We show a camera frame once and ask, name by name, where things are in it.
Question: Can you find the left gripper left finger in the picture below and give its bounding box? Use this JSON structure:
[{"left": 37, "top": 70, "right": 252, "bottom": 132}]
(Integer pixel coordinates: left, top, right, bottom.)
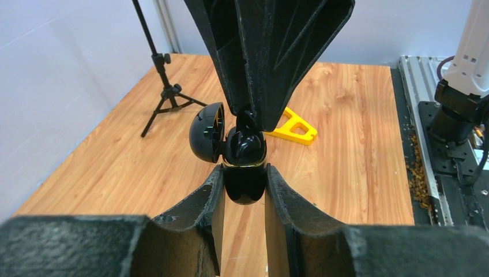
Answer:
[{"left": 1, "top": 166, "right": 225, "bottom": 276}]

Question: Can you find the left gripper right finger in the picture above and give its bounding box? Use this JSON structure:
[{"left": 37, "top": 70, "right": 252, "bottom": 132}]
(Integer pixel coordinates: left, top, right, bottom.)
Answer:
[{"left": 264, "top": 165, "right": 488, "bottom": 276}]

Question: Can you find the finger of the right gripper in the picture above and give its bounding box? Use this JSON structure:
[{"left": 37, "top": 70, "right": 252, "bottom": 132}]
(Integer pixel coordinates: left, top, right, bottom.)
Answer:
[
  {"left": 185, "top": 0, "right": 250, "bottom": 115},
  {"left": 234, "top": 1, "right": 355, "bottom": 132}
]

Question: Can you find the black earbud charging case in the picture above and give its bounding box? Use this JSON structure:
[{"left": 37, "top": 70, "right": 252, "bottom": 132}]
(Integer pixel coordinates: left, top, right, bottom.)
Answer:
[{"left": 189, "top": 102, "right": 267, "bottom": 205}]

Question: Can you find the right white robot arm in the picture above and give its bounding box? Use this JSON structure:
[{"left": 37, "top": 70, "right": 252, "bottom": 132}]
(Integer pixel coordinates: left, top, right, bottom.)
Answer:
[{"left": 186, "top": 1, "right": 488, "bottom": 142}]

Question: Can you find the yellow triangular plastic piece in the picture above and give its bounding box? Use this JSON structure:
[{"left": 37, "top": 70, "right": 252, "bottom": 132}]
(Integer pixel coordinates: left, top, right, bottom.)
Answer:
[{"left": 265, "top": 107, "right": 318, "bottom": 145}]

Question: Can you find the black tripod stand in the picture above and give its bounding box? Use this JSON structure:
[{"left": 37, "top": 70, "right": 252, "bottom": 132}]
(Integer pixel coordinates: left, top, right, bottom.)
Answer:
[{"left": 132, "top": 0, "right": 206, "bottom": 138}]

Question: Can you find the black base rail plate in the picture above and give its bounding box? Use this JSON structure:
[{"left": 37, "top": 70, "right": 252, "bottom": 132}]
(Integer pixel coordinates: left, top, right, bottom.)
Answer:
[{"left": 391, "top": 68, "right": 488, "bottom": 230}]

